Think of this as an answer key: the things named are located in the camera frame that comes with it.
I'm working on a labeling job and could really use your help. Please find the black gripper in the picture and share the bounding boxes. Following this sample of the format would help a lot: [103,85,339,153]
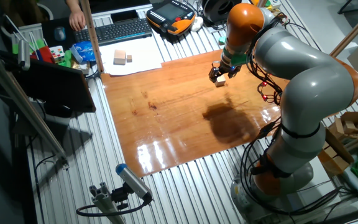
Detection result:
[209,61,241,83]

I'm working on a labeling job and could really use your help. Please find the grey square block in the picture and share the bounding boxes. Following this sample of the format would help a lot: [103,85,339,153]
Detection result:
[214,74,227,88]

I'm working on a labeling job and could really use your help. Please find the person's bare forearm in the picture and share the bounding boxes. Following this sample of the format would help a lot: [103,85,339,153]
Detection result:
[65,0,82,13]

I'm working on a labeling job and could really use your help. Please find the large tan wooden block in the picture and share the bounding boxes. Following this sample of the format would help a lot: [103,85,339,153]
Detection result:
[113,49,127,66]

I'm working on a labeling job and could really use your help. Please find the person's bare hand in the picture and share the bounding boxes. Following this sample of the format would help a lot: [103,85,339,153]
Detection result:
[68,9,86,32]

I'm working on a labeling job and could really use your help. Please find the white rounded object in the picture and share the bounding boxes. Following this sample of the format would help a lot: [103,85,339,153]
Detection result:
[190,16,204,33]

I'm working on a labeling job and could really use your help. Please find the black filament spool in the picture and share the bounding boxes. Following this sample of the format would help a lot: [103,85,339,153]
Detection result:
[202,0,244,23]

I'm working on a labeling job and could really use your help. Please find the glossy brown wooden board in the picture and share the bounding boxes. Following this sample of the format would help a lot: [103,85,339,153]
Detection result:
[100,49,340,178]

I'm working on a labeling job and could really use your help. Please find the orange and black teach pendant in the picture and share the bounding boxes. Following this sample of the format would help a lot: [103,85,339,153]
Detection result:
[145,0,197,36]

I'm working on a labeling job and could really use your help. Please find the white paper sheet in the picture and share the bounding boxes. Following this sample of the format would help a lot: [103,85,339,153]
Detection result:
[99,36,163,77]

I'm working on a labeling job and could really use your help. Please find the black computer keyboard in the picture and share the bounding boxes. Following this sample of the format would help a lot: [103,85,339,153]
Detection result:
[73,17,154,47]

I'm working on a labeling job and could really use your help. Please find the open cardboard box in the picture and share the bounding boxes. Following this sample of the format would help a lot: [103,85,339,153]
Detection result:
[317,127,356,177]

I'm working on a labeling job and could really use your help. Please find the blue tissue packet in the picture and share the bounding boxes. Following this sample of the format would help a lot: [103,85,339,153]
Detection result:
[70,40,96,63]

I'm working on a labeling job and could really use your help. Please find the black chair base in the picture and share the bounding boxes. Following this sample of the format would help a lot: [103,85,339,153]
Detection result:
[337,0,358,16]

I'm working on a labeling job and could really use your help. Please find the black flat monitor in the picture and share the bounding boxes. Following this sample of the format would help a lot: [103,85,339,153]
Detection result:
[11,57,97,113]

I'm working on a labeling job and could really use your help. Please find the white sided puzzle cube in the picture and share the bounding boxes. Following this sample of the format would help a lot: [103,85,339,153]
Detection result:
[48,45,66,64]

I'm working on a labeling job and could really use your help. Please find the dark computer mouse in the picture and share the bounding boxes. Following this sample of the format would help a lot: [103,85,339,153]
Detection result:
[53,26,67,42]

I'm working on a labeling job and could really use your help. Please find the white paper roll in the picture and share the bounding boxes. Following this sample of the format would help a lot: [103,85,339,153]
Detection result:
[342,167,358,200]

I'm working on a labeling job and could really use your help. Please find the grey aluminium profile stub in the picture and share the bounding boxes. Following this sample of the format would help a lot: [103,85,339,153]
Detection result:
[88,182,127,224]

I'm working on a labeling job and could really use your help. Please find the black mouse pad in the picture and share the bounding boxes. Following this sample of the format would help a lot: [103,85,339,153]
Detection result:
[41,17,77,52]

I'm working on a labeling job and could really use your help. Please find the red box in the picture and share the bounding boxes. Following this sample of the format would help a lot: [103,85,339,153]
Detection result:
[31,45,55,64]

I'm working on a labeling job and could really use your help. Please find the green box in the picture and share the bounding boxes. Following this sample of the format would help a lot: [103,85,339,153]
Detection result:
[12,39,47,55]

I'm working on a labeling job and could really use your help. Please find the white thin sticks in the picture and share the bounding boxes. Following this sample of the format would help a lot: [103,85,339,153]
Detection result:
[4,14,48,52]

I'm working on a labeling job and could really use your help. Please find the black wrist cable bundle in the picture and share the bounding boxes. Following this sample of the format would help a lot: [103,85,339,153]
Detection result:
[246,12,284,106]

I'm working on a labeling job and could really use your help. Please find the black base cable bundle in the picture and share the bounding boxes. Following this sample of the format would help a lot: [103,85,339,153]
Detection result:
[239,118,344,216]

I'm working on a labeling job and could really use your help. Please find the silver camera with blue cap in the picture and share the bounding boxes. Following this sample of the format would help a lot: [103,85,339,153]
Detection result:
[115,163,154,202]

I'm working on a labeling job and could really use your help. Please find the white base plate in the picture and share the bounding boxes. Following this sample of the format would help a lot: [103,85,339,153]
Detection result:
[303,155,341,215]

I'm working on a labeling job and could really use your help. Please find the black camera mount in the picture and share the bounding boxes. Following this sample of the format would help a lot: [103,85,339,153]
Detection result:
[110,183,131,210]

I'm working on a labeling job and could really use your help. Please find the black camera cable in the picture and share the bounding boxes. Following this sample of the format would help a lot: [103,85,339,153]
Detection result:
[75,198,150,218]

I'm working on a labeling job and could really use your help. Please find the long aluminium frame bar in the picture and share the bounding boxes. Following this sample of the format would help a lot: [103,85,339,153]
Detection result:
[0,43,70,169]

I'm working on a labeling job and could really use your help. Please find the small silver camera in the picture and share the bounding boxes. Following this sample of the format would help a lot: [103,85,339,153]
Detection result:
[17,39,31,72]

